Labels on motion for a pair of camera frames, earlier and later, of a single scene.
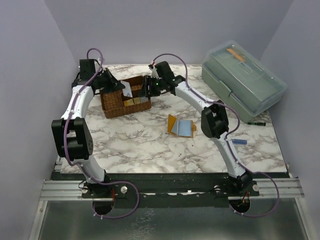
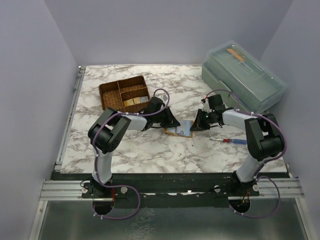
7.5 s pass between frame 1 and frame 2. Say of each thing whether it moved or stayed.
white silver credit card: moved
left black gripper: moved
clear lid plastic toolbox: stayed
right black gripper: moved
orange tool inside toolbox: stayed
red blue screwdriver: stayed
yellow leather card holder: moved
